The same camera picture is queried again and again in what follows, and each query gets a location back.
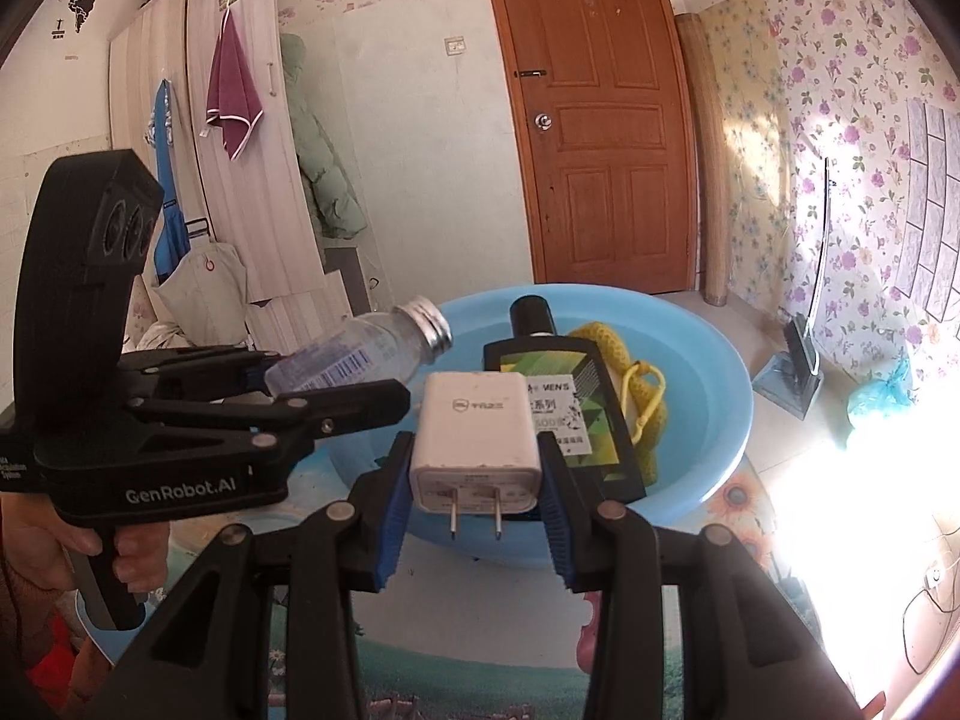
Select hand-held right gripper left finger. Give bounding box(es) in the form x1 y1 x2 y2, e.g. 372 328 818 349
105 431 417 720

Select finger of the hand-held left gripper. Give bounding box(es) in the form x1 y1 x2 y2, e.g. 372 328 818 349
126 379 412 467
118 343 286 400

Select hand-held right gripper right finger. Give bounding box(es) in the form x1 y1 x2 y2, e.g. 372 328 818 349
536 435 886 720

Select small clear bottle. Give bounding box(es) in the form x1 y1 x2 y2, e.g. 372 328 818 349
264 297 455 397

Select white charger plug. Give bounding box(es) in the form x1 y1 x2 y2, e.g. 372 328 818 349
409 371 542 541

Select black shampoo bottle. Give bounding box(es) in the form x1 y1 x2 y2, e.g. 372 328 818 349
480 295 647 522

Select blue plastic basin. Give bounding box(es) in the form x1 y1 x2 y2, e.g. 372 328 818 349
296 283 753 569

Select person's left forearm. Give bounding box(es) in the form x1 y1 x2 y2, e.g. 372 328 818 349
0 532 98 720

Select scenic printed round desktop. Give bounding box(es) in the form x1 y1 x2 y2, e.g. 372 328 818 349
71 450 796 720

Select person's left hand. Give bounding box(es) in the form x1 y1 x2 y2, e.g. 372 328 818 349
0 493 170 602

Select beige tote bag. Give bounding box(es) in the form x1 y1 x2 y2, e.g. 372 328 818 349
154 240 248 346

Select grey framed board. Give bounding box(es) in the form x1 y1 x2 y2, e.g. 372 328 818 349
322 244 391 316

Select white wardrobe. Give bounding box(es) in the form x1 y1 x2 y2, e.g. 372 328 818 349
109 0 353 361

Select yellow mesh sponge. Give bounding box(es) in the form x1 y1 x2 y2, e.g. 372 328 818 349
566 321 668 485

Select pale green jacket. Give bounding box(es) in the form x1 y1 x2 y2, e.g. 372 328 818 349
281 34 368 241

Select dark panel on stand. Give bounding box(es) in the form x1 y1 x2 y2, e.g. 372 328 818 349
752 156 833 421

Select maroon towel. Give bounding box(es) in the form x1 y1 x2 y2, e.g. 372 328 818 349
206 11 265 162

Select red cloth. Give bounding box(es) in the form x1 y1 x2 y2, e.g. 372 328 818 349
30 637 98 713

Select blue plastic bag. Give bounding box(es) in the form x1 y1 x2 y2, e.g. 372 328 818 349
847 356 914 428

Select brown wooden door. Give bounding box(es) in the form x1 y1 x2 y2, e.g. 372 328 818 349
476 0 702 297

